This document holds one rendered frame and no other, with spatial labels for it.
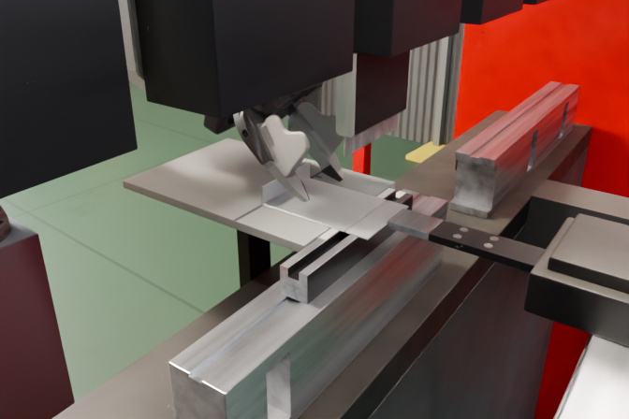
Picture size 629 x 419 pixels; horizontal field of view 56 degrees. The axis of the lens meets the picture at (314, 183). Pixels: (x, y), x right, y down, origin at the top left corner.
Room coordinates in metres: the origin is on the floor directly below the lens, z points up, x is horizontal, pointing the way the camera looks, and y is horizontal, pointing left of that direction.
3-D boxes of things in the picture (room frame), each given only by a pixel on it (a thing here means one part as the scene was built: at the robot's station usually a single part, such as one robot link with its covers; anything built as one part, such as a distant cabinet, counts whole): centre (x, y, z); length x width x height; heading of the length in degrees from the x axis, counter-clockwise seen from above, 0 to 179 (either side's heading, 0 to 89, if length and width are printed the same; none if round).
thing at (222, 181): (0.63, 0.07, 1.00); 0.26 x 0.18 x 0.01; 55
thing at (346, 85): (0.54, -0.06, 1.13); 0.10 x 0.02 x 0.10; 145
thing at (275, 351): (0.50, -0.02, 0.92); 0.39 x 0.06 x 0.10; 145
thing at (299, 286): (0.52, -0.04, 0.98); 0.20 x 0.03 x 0.03; 145
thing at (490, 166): (0.99, -0.37, 0.92); 0.50 x 0.06 x 0.10; 145
